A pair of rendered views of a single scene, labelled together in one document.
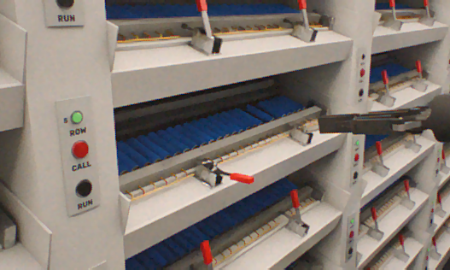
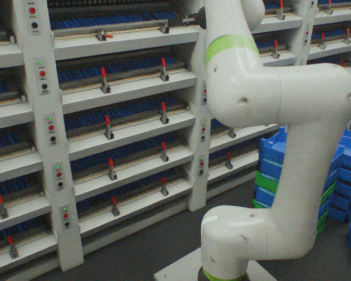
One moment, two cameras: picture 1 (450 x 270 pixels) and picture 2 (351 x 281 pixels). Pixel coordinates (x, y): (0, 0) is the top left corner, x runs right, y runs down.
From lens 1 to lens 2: 0.74 m
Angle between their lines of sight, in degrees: 17
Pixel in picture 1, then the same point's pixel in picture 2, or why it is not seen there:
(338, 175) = (196, 56)
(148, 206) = (68, 42)
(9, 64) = not seen: outside the picture
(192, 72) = not seen: outside the picture
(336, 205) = (195, 73)
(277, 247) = (149, 82)
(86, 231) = (37, 42)
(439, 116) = (199, 15)
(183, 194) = (86, 41)
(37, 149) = (15, 6)
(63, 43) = not seen: outside the picture
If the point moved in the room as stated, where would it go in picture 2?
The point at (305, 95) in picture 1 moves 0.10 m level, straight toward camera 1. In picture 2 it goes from (183, 11) to (174, 14)
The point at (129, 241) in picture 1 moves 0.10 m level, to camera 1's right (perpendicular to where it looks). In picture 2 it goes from (57, 52) to (85, 54)
